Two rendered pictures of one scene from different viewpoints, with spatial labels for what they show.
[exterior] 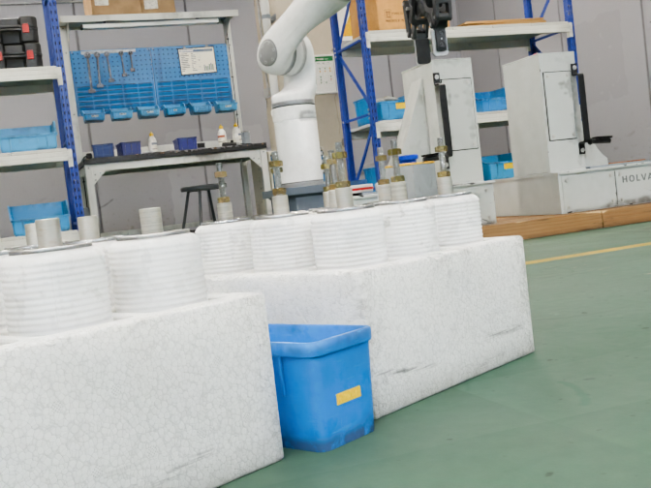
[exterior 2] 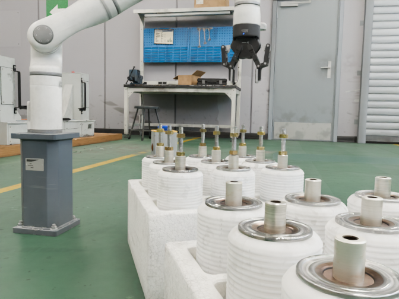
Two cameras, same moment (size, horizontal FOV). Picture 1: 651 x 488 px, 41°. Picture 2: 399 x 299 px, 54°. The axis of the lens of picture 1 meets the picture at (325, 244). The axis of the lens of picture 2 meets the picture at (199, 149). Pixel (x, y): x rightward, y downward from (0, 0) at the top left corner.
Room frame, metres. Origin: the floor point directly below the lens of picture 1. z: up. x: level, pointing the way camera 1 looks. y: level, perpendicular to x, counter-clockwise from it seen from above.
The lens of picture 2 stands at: (0.83, 0.81, 0.37)
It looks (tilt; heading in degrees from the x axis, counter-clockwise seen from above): 5 degrees down; 302
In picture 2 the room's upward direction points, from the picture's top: 1 degrees clockwise
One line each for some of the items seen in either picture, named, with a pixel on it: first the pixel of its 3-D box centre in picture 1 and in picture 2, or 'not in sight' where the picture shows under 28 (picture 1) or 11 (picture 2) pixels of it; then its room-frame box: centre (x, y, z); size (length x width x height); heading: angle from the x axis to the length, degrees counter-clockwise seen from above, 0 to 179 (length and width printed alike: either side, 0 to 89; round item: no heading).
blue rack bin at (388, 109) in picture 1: (388, 109); not in sight; (6.71, -0.60, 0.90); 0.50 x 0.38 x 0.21; 21
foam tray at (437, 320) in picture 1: (350, 316); (214, 226); (1.29, -0.02, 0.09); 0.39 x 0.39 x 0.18; 48
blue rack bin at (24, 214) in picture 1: (39, 218); not in sight; (5.81, 1.89, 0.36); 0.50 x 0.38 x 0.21; 20
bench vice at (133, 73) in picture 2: not in sight; (135, 76); (4.52, -3.44, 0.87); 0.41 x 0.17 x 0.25; 110
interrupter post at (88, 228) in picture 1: (88, 230); (312, 190); (0.98, 0.26, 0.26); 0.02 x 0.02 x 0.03
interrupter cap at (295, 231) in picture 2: not in sight; (274, 229); (0.97, 0.43, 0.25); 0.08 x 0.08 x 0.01
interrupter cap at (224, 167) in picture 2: (282, 216); (233, 168); (1.21, 0.06, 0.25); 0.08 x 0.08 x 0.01
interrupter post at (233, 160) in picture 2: (281, 207); (233, 162); (1.21, 0.06, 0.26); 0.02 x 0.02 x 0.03
